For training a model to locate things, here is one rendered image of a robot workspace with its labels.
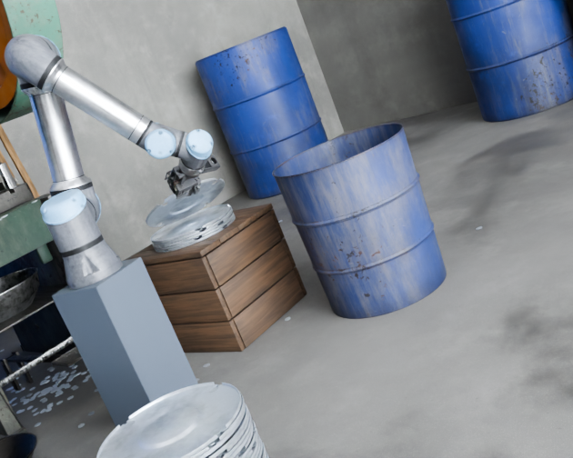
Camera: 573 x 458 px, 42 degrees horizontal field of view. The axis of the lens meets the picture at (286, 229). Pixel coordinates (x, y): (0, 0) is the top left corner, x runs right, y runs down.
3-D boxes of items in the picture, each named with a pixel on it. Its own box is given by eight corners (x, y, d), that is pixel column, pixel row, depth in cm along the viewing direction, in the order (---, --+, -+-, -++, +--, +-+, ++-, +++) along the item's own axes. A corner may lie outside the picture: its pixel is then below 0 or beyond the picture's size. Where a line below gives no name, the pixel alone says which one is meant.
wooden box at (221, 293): (307, 293, 262) (271, 203, 253) (242, 351, 235) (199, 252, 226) (227, 301, 288) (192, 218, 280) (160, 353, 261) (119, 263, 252)
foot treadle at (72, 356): (99, 362, 242) (93, 347, 240) (74, 379, 235) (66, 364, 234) (22, 353, 284) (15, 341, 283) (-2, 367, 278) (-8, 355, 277)
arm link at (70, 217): (55, 256, 191) (32, 208, 188) (64, 244, 204) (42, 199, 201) (99, 239, 192) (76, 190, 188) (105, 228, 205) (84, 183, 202)
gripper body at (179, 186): (163, 179, 227) (169, 161, 216) (187, 168, 231) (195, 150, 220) (176, 200, 226) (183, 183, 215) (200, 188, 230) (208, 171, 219)
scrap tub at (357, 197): (477, 255, 237) (429, 113, 225) (406, 323, 210) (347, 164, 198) (375, 262, 267) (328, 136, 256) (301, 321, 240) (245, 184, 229)
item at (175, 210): (178, 225, 267) (177, 224, 267) (239, 181, 256) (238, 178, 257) (130, 228, 240) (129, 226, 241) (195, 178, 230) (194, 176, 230)
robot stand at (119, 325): (206, 398, 212) (141, 256, 202) (167, 437, 198) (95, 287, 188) (160, 401, 223) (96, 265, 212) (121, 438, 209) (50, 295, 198)
